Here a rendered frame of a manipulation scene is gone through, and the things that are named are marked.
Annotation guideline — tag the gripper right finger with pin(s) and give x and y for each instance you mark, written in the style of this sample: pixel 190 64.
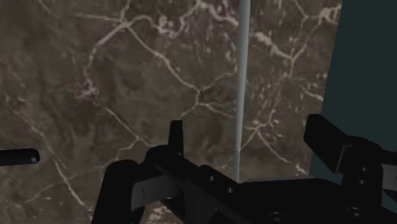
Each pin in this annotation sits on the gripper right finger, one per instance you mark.
pixel 328 141

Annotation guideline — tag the thin pale grey rod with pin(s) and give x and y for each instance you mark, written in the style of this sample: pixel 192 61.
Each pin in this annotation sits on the thin pale grey rod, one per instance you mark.
pixel 242 62

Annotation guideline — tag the black cylinder rod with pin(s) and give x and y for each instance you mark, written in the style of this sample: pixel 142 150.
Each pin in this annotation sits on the black cylinder rod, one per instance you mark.
pixel 17 157

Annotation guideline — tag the dark teal upright panel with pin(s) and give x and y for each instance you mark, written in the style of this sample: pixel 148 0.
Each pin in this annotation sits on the dark teal upright panel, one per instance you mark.
pixel 366 62

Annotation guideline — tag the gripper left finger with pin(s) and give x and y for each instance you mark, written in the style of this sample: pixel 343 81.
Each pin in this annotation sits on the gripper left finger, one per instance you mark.
pixel 186 169

